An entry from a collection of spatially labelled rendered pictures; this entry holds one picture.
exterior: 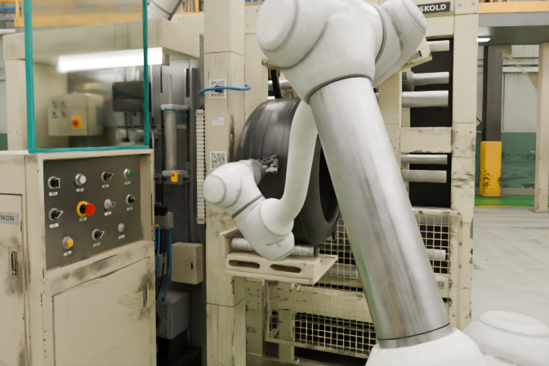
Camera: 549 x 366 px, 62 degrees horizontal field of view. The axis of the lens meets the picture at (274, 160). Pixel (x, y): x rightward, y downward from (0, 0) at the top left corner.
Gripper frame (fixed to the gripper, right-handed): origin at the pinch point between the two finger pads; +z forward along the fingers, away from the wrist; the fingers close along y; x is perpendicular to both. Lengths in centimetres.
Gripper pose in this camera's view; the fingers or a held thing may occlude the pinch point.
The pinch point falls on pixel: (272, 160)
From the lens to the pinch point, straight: 152.4
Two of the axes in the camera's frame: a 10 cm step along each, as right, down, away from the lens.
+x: 0.5, 9.8, 1.8
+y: -9.3, -0.2, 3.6
